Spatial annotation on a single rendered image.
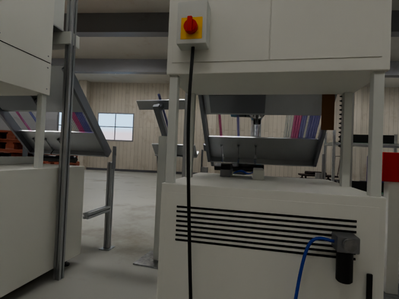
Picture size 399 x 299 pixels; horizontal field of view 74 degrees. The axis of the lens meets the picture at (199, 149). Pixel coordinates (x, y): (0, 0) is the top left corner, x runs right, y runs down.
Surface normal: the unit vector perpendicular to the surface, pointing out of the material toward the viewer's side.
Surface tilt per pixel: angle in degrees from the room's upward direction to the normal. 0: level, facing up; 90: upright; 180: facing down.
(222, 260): 90
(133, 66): 90
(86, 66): 90
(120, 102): 90
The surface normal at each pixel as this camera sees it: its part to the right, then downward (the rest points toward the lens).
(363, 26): -0.20, -0.03
